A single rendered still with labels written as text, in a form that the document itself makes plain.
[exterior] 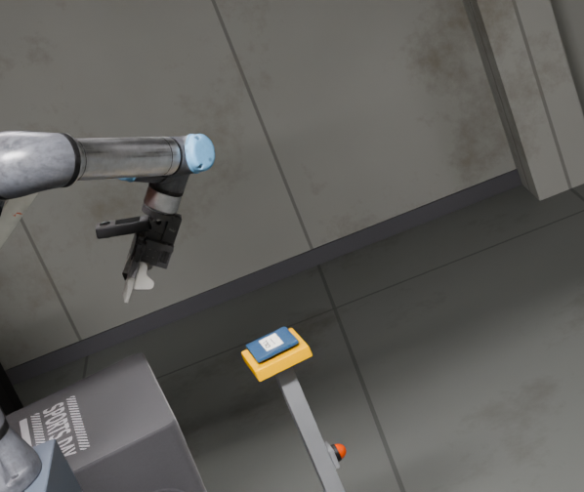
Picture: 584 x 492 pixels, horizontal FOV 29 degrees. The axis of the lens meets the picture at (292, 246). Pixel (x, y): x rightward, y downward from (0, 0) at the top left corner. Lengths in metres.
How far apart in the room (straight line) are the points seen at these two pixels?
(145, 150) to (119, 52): 3.10
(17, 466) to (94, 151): 0.56
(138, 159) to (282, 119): 3.21
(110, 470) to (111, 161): 0.69
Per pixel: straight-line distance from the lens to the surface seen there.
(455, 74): 5.40
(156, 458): 2.44
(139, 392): 2.62
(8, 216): 2.17
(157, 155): 2.16
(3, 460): 1.86
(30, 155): 1.97
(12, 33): 5.25
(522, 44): 5.16
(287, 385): 2.54
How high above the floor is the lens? 1.99
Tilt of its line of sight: 20 degrees down
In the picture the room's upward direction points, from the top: 22 degrees counter-clockwise
